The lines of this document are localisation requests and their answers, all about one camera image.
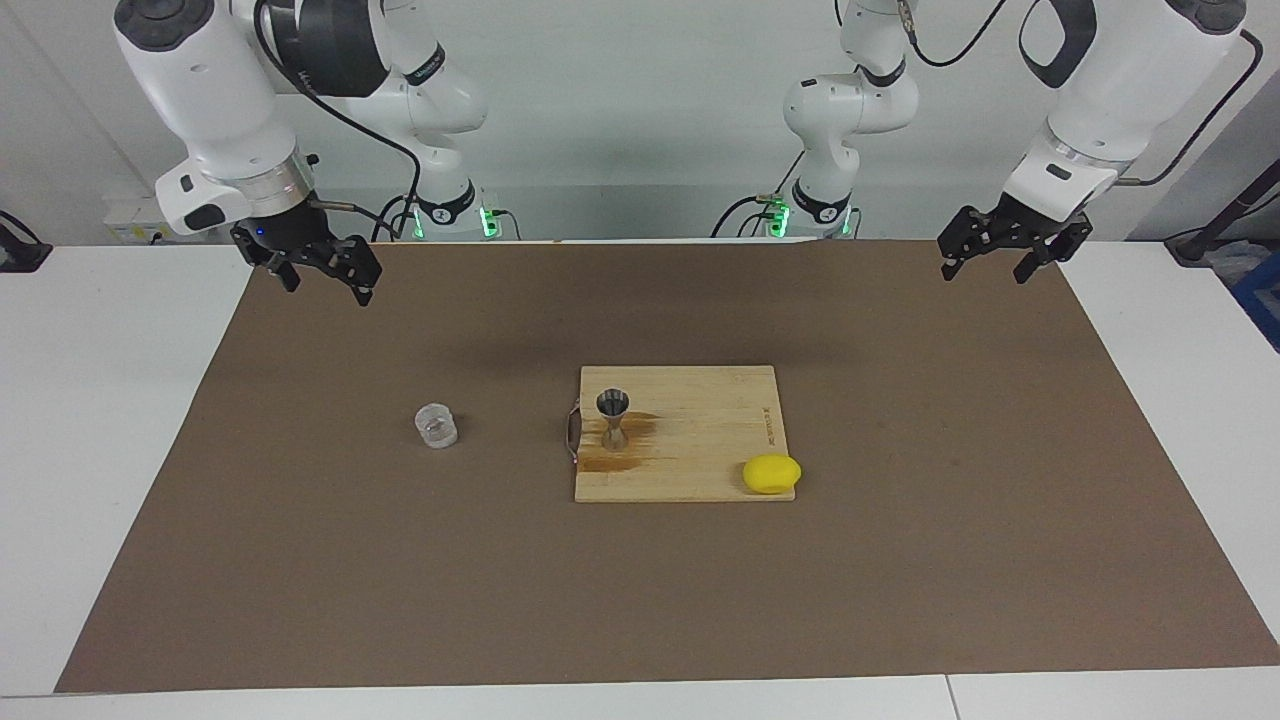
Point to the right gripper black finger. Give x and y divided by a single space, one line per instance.
358 268
284 272

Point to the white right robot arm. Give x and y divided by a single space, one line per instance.
210 90

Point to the brown table mat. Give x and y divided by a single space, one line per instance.
400 580

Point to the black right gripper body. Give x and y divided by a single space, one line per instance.
285 232

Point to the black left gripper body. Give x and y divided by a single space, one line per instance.
1030 225

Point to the yellow lemon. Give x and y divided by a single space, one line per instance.
771 474

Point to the wooden cutting board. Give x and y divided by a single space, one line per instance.
700 440

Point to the white wall socket box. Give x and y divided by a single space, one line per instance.
135 222

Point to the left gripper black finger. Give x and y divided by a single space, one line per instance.
1045 258
965 235

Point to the steel jigger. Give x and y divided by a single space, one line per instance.
612 415

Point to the blue crate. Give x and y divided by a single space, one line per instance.
1262 295

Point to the clear plastic cup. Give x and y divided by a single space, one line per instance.
436 426

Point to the black stand pole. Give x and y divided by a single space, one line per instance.
1230 215

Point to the black clamp mount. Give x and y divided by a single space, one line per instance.
20 255

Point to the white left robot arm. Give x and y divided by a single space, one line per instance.
1130 80

